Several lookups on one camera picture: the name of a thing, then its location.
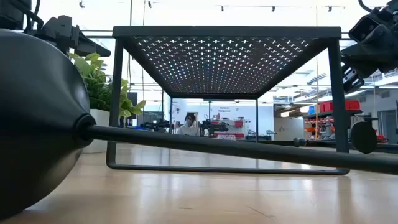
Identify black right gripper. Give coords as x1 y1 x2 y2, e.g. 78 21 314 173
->
340 18 398 93

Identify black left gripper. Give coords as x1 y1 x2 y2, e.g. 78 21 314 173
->
37 14 112 57

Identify green plant in white pot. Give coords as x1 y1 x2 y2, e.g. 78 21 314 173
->
67 52 147 154

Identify shelf with red bins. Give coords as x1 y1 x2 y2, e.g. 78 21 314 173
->
303 99 364 141

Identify black computer monitor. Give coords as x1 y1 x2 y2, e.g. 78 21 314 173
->
126 91 139 119

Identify seated person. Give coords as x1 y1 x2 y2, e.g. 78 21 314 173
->
175 112 201 137

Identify black perforated metal stand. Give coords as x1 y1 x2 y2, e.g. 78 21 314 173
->
105 25 351 176

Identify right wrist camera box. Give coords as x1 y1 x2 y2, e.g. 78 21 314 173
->
348 14 382 44

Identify black aluminium table frame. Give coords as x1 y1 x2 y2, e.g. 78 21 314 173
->
245 138 398 155

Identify red wall storage bins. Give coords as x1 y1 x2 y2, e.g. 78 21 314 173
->
210 119 246 141

